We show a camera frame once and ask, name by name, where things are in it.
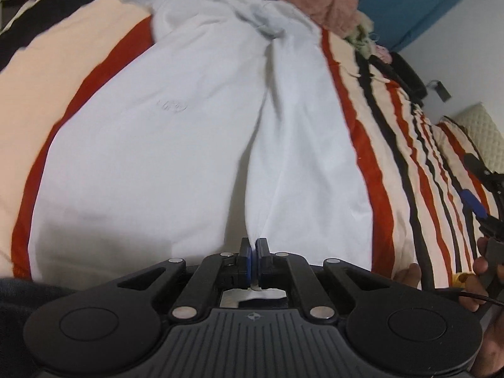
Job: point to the black white striped cloth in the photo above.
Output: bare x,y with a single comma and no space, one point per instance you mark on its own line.
47,0

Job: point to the person's right hand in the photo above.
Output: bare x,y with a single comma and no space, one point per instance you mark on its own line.
474,291

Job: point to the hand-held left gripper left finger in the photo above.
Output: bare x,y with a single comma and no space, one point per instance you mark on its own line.
245,263

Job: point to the black bag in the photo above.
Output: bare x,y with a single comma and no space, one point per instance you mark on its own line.
409,75

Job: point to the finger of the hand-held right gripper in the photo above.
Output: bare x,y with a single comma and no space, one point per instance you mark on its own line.
478,165
472,202

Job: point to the red black striped bedsheet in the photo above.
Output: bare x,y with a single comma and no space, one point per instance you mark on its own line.
397,157

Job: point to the person's right forearm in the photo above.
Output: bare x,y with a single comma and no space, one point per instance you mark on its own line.
492,346

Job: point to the floral patterned cloth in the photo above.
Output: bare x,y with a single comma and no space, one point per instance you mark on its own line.
362,39

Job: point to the white t-shirt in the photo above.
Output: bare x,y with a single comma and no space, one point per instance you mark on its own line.
165,165

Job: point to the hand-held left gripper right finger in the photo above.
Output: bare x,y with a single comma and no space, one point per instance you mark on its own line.
260,263

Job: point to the striped pillow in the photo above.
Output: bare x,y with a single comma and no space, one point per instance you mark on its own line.
458,145

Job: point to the blue curtain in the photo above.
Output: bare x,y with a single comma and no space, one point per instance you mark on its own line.
409,4

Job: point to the wall socket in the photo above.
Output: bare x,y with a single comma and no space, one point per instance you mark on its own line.
442,89

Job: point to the cream quilted pillow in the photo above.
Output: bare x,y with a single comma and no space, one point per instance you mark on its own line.
480,134

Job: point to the dark cloth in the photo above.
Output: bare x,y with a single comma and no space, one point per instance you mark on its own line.
27,303

